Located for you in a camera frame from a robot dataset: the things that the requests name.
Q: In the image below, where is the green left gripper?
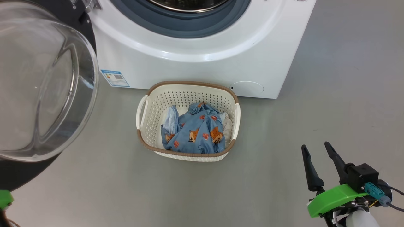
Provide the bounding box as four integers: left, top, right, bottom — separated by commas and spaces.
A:
0, 190, 15, 210

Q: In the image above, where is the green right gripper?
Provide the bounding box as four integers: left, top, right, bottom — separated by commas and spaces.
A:
301, 142, 370, 227

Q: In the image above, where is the washing machine glass door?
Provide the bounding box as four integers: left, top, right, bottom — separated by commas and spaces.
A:
0, 0, 100, 192

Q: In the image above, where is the blue bear print garment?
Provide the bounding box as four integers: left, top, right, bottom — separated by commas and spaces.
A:
161, 106, 179, 142
164, 102, 233, 154

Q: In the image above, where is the white front-load washing machine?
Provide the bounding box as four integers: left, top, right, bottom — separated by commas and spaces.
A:
71, 0, 317, 99

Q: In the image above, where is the metal door hinge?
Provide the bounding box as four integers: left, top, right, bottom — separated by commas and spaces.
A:
70, 0, 102, 13

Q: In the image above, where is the stainless steel washing machine drum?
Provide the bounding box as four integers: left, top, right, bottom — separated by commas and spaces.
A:
148, 0, 229, 13

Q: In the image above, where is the round white filter cover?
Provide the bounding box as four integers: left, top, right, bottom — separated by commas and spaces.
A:
230, 81, 264, 97

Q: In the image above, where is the cream laundry basket brown rim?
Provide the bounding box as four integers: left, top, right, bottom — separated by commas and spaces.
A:
136, 81, 241, 162

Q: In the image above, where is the blue energy label sticker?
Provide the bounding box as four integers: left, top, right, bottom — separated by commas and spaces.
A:
100, 69, 130, 88

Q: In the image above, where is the teal cable connector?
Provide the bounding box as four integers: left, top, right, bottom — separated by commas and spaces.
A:
365, 182, 392, 207

